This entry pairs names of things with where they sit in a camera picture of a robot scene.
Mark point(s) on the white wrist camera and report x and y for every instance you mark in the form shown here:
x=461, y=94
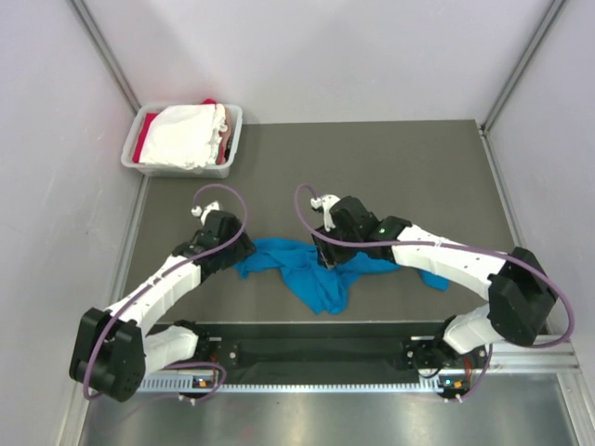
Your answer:
x=323, y=204
x=202, y=212

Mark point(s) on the white plastic bin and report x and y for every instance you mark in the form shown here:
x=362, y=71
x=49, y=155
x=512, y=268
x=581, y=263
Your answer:
x=217, y=171

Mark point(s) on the white t shirt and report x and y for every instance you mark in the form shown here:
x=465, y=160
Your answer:
x=183, y=135

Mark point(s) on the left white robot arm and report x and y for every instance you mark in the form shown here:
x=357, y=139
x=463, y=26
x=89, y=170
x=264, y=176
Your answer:
x=115, y=348

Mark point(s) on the red t shirt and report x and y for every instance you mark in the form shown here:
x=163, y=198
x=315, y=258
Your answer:
x=144, y=135

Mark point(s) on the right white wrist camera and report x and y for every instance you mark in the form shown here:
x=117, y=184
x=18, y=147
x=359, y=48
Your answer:
x=323, y=204

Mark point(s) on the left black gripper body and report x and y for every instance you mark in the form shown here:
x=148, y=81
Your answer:
x=237, y=248

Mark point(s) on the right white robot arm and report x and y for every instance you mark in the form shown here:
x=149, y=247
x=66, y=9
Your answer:
x=517, y=300

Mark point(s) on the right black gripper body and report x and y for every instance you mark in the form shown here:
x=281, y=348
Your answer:
x=335, y=255

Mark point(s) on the blue t shirt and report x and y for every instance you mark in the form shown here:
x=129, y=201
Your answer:
x=320, y=289

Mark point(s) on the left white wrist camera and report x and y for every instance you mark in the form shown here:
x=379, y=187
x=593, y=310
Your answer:
x=202, y=212

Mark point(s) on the grey slotted cable duct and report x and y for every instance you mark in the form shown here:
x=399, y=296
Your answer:
x=201, y=383

